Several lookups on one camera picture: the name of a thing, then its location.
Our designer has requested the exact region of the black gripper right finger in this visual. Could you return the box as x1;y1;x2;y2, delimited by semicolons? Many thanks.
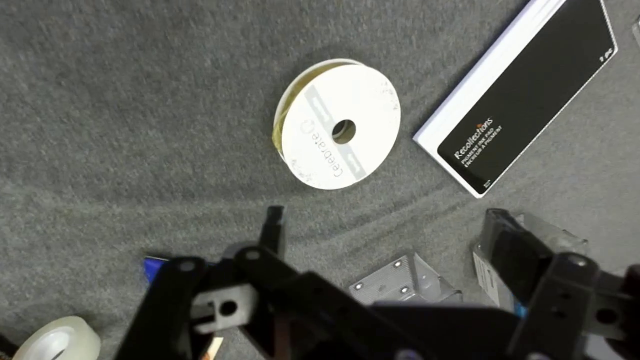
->
479;207;640;360

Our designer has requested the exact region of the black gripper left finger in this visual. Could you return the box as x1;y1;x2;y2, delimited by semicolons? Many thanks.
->
116;204;401;360

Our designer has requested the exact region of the black booklet with white edge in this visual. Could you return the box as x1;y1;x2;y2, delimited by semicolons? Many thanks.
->
409;0;621;203

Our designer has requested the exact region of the clear acrylic holder with screws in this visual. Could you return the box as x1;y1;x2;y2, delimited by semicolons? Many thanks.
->
345;251;463;310

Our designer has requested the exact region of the white ribbon spool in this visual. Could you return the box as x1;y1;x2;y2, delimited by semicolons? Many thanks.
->
270;57;403;195

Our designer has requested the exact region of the clear tape roll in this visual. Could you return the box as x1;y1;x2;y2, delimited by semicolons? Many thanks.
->
10;315;103;360

